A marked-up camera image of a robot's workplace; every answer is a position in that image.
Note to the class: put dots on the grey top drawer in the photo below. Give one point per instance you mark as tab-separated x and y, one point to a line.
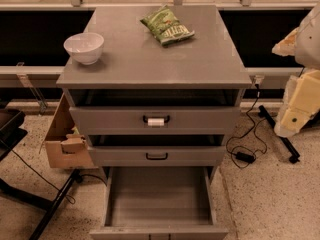
133	112

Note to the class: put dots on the grey bottom drawer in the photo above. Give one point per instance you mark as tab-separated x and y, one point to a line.
158	203

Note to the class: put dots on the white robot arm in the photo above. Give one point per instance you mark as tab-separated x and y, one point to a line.
303	42

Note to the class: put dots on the white ceramic bowl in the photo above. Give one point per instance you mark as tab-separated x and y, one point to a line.
85	48

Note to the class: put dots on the green jalapeno chip bag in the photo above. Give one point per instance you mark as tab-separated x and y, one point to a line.
166	27

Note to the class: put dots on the cardboard box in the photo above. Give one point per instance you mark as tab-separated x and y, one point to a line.
65	147

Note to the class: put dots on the grey drawer cabinet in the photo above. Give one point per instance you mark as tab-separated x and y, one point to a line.
133	59

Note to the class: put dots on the black stand base left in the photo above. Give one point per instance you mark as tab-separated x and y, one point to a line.
49	206

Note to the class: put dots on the black tray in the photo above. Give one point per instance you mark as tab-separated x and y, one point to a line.
11	132

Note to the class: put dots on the grey middle drawer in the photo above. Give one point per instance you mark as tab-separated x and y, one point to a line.
156	150

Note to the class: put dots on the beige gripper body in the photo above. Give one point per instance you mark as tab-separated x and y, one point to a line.
308	47

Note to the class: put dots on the grey drawer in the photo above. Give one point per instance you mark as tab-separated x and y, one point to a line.
156	150
158	203
133	112

